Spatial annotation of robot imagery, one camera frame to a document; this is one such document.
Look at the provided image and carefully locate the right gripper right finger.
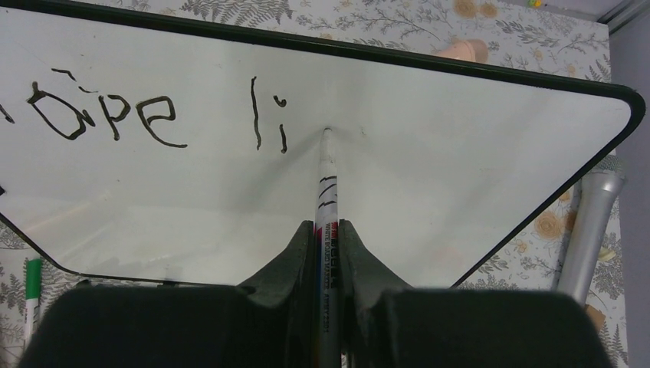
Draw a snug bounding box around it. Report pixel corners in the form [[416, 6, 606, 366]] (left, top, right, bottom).
[[338, 219, 410, 367]]

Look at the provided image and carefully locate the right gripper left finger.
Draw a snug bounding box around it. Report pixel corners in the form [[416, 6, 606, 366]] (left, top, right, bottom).
[[238, 220, 316, 367]]

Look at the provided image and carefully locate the black cap whiteboard marker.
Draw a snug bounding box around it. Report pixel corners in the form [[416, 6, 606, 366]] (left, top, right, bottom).
[[315, 128, 341, 367]]

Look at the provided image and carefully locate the white whiteboard black frame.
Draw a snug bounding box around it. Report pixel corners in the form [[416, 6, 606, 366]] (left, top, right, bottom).
[[1, 1, 645, 287]]

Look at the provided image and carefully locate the green cap whiteboard marker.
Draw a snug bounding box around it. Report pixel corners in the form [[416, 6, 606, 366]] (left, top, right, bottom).
[[24, 257, 42, 350]]

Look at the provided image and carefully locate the small wooden cube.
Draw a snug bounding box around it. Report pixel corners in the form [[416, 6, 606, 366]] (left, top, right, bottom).
[[585, 304, 606, 332]]

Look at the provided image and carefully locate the silver grey microphone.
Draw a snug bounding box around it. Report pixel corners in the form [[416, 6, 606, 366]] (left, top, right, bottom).
[[556, 155, 625, 306]]

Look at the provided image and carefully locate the floral patterned table mat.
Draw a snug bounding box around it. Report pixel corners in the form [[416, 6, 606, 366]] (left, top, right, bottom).
[[1, 1, 629, 367]]

